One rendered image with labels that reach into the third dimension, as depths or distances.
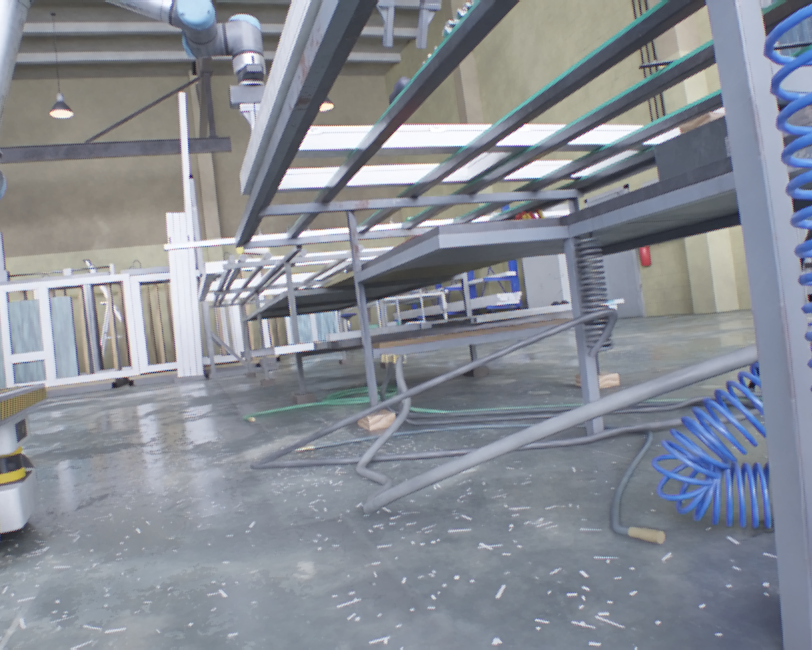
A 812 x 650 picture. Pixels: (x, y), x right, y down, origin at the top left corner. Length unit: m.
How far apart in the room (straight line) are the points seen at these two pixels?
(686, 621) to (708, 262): 8.04
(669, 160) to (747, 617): 0.99
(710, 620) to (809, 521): 0.18
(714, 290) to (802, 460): 8.06
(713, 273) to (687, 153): 7.27
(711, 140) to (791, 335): 0.83
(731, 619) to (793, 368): 0.30
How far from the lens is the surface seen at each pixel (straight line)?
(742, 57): 0.65
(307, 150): 1.72
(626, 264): 10.40
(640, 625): 0.76
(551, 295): 11.21
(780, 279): 0.62
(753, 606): 0.81
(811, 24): 8.43
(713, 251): 8.73
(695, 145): 1.43
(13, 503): 1.39
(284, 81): 1.28
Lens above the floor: 0.36
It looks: level
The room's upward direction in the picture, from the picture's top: 7 degrees counter-clockwise
